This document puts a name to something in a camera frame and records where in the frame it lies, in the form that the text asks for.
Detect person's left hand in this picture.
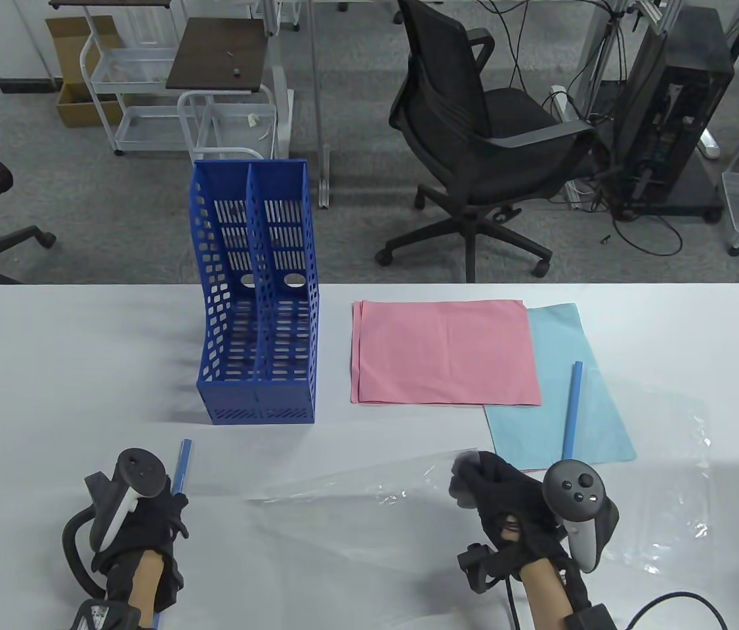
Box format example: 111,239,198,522
91,487,190,573

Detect person's right hand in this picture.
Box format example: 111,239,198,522
448,451,620,573

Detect blue folder slide bar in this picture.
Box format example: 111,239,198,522
562,361,584,461
152,440,194,630

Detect pink paper stack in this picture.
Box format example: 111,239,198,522
350,300,543,407

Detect light blue paper stack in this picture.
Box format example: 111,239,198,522
484,303,637,472

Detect person's left forearm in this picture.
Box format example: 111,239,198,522
128,550,172,616

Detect person's right forearm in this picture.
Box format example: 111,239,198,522
517,561,575,630

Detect blue plastic file rack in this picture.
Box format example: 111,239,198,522
190,159,320,426

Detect grey hand controller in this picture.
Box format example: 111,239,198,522
543,459,607,574
62,448,170,595

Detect black glove sensor module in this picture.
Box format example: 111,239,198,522
457,543,516,595

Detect white power strip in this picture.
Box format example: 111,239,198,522
550,84,583,127

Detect cardboard box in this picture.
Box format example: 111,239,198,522
46,16,124,127

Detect black computer tower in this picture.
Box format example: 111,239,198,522
609,7,736,222

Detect black mesh-back office chair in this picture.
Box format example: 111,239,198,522
375,0,597,284

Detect aluminium pole stand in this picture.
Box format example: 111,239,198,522
309,0,332,209

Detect wood-top side table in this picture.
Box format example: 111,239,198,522
166,18,293,163

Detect white cabinet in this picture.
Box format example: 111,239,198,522
0,0,63,94

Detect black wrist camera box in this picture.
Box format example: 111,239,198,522
68,596,142,630
563,606,617,630

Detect black cable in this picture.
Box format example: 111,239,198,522
619,591,731,630

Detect white wire cart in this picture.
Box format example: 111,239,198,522
79,30,198,156

